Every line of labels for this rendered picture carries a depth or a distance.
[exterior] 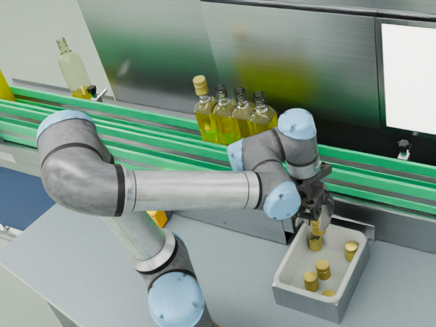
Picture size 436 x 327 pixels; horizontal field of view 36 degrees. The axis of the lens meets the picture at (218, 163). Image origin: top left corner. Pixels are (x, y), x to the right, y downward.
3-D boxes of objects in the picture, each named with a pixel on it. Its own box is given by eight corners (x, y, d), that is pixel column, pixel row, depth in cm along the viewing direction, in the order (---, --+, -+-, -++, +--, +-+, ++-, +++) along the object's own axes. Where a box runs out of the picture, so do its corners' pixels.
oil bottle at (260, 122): (287, 162, 187) (276, 103, 173) (278, 176, 184) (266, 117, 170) (268, 159, 190) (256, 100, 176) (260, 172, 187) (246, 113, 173)
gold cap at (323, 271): (327, 281, 169) (326, 271, 166) (314, 278, 171) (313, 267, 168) (333, 270, 171) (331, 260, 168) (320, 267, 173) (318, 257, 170)
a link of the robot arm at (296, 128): (268, 113, 142) (305, 100, 143) (276, 151, 150) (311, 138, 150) (281, 135, 136) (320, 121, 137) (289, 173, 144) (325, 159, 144)
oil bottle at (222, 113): (251, 154, 193) (237, 96, 179) (242, 167, 190) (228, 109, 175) (234, 151, 196) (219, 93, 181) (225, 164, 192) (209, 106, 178)
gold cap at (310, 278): (316, 294, 167) (314, 283, 164) (302, 290, 169) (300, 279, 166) (321, 283, 169) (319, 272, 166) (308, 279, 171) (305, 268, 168)
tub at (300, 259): (371, 254, 174) (369, 233, 168) (340, 324, 161) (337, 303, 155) (309, 238, 182) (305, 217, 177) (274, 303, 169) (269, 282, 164)
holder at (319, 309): (377, 241, 178) (375, 221, 172) (339, 324, 162) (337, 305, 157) (316, 225, 186) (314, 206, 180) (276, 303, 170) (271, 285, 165)
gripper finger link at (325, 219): (317, 242, 161) (307, 216, 156) (326, 224, 165) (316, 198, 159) (329, 244, 160) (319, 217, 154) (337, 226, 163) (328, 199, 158)
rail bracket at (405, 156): (418, 168, 176) (418, 130, 167) (410, 185, 172) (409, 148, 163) (403, 165, 178) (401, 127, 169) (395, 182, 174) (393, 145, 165)
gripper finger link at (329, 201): (317, 216, 161) (308, 191, 156) (320, 211, 162) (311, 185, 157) (335, 218, 159) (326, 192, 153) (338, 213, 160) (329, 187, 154)
